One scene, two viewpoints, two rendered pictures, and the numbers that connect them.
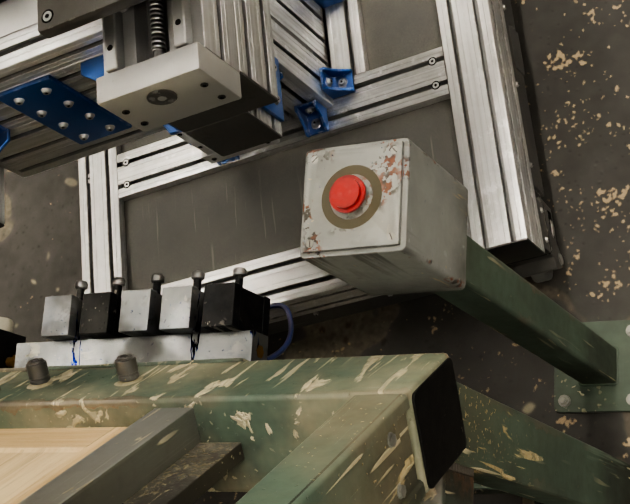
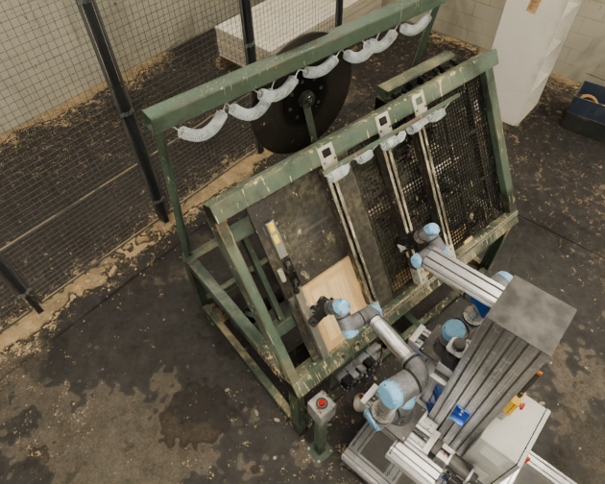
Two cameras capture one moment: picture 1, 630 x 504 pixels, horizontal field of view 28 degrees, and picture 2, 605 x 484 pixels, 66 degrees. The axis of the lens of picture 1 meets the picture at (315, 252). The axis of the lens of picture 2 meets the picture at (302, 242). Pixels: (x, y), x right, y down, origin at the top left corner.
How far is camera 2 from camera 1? 1.89 m
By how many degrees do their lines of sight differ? 45
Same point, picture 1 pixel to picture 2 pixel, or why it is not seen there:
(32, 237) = not seen: hidden behind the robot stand
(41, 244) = not seen: hidden behind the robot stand
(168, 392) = (330, 358)
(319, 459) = (285, 363)
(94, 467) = (317, 338)
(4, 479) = (333, 326)
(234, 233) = not seen: hidden behind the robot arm
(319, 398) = (304, 375)
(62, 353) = (370, 351)
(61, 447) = (335, 337)
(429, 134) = (381, 462)
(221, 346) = (342, 375)
